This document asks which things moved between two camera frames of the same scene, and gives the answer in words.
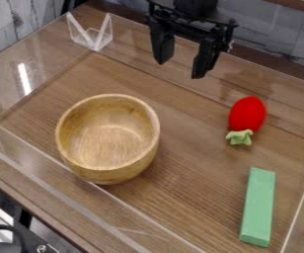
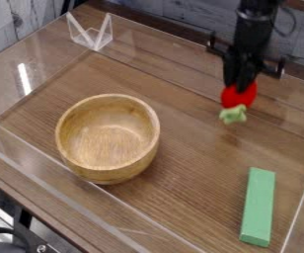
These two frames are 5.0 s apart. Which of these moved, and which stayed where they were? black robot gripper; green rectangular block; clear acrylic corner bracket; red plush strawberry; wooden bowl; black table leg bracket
Moved: red plush strawberry; black robot gripper
Stayed: wooden bowl; black table leg bracket; clear acrylic corner bracket; green rectangular block
